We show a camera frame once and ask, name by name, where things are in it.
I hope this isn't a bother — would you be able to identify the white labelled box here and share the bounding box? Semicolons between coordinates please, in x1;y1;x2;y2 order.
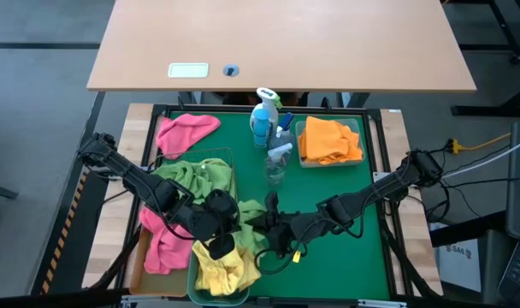
430;237;484;296

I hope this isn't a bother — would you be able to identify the black base with hazard stripes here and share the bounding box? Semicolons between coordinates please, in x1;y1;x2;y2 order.
28;169;115;296

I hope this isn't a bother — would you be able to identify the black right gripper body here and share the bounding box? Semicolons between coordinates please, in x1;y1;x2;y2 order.
268;212;325;258

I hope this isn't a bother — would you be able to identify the white cable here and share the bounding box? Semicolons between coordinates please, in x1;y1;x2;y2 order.
441;136;520;179

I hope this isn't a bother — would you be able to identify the silver aluminium rail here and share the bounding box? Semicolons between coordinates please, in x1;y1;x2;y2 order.
119;293;409;308

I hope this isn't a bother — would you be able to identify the yellow microfiber towel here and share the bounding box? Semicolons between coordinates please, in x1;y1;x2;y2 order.
191;239;252;297
236;246;262;281

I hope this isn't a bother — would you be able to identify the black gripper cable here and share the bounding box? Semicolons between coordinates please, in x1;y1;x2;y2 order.
254;239;308;275

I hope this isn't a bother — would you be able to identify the wooden desk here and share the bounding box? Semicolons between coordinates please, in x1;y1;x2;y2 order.
86;0;478;108

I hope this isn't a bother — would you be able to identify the white Bona spray bottle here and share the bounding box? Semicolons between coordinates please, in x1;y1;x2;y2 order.
249;86;284;129

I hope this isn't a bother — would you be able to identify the yellow extension cable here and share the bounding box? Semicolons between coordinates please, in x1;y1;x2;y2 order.
451;132;512;154

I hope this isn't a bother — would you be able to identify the clear plastic container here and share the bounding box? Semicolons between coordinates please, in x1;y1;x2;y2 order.
293;117;367;169

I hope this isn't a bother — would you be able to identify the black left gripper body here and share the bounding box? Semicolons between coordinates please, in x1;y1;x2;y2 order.
185;190;240;241

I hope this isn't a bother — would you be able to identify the wire mesh basket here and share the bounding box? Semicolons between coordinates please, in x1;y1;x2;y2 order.
155;147;239;206

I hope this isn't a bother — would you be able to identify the pink microfiber towel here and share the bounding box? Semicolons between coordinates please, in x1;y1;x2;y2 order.
139;206;195;275
156;113;222;161

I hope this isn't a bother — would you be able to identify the black table frame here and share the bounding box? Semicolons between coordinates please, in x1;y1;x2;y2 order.
114;101;419;303

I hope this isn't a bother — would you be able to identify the clear spray bottle white trigger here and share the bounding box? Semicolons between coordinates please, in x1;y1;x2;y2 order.
264;142;294;187

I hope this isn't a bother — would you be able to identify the black support beam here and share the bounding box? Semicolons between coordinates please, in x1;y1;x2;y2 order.
428;209;507;249

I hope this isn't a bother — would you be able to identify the black chair leg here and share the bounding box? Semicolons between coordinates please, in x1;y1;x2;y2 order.
0;181;20;201

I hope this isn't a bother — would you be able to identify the black desk frame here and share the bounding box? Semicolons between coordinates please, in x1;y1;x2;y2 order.
450;0;520;119

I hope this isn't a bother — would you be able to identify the green plastic basket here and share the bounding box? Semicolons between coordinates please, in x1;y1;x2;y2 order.
186;246;251;307

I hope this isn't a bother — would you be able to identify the clear spray bottle blue trigger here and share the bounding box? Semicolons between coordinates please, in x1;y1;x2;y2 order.
270;111;296;151

